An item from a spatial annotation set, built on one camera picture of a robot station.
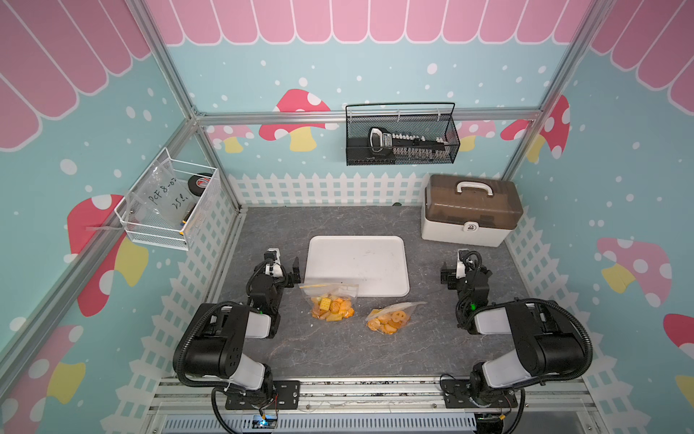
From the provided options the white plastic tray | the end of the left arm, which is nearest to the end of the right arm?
the white plastic tray

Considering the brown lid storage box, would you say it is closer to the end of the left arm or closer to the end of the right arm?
the end of the right arm

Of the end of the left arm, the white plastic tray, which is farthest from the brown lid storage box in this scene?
the end of the left arm

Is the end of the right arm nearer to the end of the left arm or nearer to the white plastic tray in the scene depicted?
the white plastic tray

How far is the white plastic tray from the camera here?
38.9 inches

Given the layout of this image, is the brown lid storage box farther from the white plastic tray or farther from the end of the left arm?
the end of the left arm
